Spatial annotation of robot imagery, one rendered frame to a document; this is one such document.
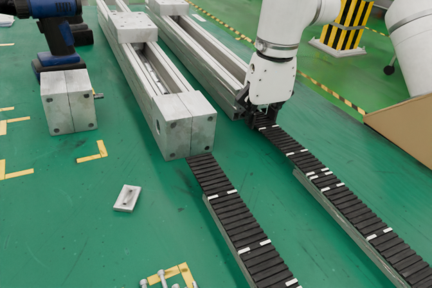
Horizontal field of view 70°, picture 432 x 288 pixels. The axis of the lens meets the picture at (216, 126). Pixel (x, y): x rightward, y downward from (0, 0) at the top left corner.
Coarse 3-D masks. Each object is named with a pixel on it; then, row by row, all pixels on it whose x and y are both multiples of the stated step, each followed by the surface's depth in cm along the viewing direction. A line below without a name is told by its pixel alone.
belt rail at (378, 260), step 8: (296, 168) 58; (296, 176) 59; (304, 176) 57; (304, 184) 57; (312, 184) 55; (312, 192) 55; (320, 192) 53; (320, 200) 54; (328, 208) 52; (336, 208) 51; (336, 216) 51; (344, 224) 50; (352, 232) 48; (360, 240) 47; (368, 248) 46; (368, 256) 46; (376, 256) 45; (376, 264) 45; (384, 264) 44; (384, 272) 44; (392, 272) 43; (392, 280) 43; (400, 280) 42
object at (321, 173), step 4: (324, 168) 57; (312, 172) 55; (316, 172) 56; (320, 172) 56; (324, 172) 56; (328, 172) 56; (332, 172) 56; (308, 176) 55; (312, 176) 55; (316, 176) 55; (320, 176) 55; (324, 176) 55; (312, 180) 54
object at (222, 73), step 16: (160, 16) 111; (160, 32) 114; (176, 32) 98; (192, 32) 105; (176, 48) 101; (192, 48) 88; (208, 48) 95; (224, 48) 89; (192, 64) 90; (208, 64) 80; (224, 64) 87; (240, 64) 80; (208, 80) 83; (224, 80) 73; (240, 80) 81; (224, 96) 74; (240, 112) 73
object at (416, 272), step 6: (420, 264) 42; (426, 264) 42; (408, 270) 41; (414, 270) 41; (420, 270) 42; (426, 270) 42; (402, 276) 40; (408, 276) 41; (414, 276) 41; (420, 276) 40; (426, 276) 41; (408, 282) 40; (414, 282) 40; (420, 282) 40
